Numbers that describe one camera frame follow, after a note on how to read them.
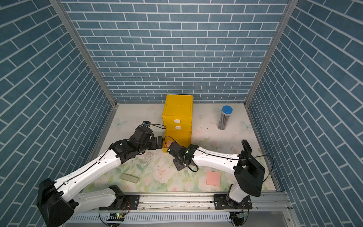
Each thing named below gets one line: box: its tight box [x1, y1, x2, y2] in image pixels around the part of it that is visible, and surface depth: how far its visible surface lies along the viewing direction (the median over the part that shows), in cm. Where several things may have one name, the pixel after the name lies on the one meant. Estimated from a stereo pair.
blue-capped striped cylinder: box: [217, 104, 234, 131], surface depth 94 cm
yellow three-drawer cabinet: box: [161, 94, 194, 153], surface depth 92 cm
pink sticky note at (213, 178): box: [206, 170, 221, 187], surface depth 85 cm
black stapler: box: [241, 139, 253, 153], surface depth 95 cm
